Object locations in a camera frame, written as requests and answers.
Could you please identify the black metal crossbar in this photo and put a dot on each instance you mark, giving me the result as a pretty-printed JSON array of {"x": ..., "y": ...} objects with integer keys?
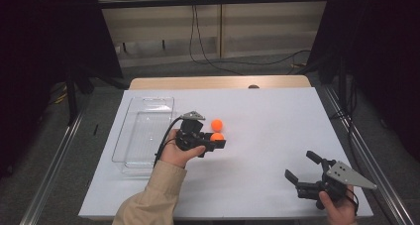
[{"x": 214, "y": 0}]

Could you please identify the orange ping-pong ball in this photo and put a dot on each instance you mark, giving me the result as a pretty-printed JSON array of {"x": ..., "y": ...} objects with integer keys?
[
  {"x": 217, "y": 136},
  {"x": 217, "y": 125}
]

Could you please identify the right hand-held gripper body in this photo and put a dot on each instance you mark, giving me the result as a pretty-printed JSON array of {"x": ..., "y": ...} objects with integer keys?
[{"x": 346, "y": 175}]

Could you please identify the person's left hand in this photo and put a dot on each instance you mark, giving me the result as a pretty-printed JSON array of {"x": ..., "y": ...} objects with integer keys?
[{"x": 176, "y": 155}]

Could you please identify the white table sheet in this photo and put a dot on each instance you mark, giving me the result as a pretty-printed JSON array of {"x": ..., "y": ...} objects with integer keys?
[{"x": 264, "y": 135}]

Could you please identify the small black floor object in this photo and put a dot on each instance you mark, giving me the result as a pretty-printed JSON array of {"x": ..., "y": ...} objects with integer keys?
[{"x": 95, "y": 129}]

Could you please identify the aluminium floor rail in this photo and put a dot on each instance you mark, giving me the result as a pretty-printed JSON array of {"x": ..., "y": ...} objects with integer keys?
[
  {"x": 379, "y": 178},
  {"x": 52, "y": 177}
]

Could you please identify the dark round table grommet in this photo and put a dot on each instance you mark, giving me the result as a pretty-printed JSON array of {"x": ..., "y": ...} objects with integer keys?
[{"x": 253, "y": 86}]

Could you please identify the black metal stand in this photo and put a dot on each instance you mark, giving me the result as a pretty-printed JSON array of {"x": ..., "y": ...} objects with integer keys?
[{"x": 72, "y": 99}]

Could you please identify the person's right hand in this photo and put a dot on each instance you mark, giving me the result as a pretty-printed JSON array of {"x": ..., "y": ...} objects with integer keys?
[{"x": 341, "y": 211}]

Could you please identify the black curtain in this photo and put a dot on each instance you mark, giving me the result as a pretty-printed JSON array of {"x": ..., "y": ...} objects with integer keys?
[
  {"x": 389, "y": 53},
  {"x": 39, "y": 53}
]

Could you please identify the clear plastic container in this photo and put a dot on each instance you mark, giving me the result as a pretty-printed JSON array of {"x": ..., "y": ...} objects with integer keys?
[{"x": 145, "y": 132}]

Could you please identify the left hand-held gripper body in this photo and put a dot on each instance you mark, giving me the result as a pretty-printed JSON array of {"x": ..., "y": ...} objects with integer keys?
[{"x": 191, "y": 134}]

